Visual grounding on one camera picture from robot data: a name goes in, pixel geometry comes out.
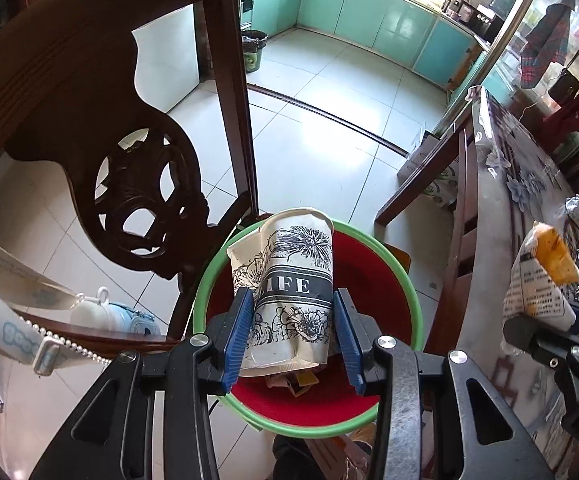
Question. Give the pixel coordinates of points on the turquoise kitchen cabinets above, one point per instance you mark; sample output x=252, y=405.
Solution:
x=369, y=15

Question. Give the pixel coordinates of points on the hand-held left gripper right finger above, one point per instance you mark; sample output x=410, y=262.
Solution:
x=349, y=340

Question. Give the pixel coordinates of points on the floral print paper cup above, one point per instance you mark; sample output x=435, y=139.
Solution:
x=294, y=260

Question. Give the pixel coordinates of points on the crumpled white paper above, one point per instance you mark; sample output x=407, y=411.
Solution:
x=577, y=206

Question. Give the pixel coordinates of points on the white teapot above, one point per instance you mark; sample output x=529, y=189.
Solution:
x=89, y=310

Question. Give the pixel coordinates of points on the plaid garment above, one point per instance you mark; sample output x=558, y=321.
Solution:
x=544, y=45

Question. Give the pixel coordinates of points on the white cardboard box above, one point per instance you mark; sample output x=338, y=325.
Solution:
x=419, y=157

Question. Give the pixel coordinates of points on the table with floral cloth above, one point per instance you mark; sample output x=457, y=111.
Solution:
x=509, y=185

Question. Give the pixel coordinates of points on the glass sliding door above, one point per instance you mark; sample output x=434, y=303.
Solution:
x=512, y=55

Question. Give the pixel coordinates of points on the small black trash can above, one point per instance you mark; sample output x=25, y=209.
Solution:
x=254, y=52

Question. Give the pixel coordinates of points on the dark cloth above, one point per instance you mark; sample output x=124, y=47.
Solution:
x=297, y=460

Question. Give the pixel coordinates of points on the black handbag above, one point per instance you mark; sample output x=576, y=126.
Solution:
x=564, y=87

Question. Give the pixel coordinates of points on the carved dark wooden chair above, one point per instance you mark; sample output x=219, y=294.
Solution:
x=69, y=85

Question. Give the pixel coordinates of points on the small yellow wrapper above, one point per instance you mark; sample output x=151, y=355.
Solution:
x=304, y=382

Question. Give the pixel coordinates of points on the green red plastic bin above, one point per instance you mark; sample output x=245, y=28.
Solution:
x=369, y=285

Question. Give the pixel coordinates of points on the blue white container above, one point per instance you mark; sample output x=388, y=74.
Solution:
x=134, y=320

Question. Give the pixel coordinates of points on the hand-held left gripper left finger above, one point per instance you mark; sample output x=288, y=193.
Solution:
x=237, y=340

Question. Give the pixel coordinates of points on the red garment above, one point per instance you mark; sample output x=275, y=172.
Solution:
x=574, y=110

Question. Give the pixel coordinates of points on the white refrigerator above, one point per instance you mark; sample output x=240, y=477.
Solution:
x=169, y=60

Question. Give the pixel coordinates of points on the white bread packet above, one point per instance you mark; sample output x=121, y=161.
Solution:
x=534, y=285

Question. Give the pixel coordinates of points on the black kitchen appliance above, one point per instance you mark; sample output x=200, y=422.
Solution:
x=489, y=20

